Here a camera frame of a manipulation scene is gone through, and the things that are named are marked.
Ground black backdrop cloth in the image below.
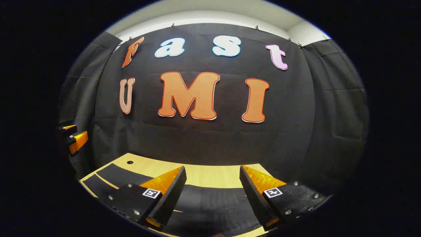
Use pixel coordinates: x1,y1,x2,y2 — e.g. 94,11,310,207
58,22,370,204

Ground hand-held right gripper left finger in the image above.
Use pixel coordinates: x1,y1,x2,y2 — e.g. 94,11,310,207
105,166,187,228

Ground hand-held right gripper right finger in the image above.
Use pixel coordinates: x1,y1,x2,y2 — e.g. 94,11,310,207
239,165,330,231

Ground dark grey jeans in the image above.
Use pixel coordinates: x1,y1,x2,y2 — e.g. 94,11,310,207
82,163,265,237

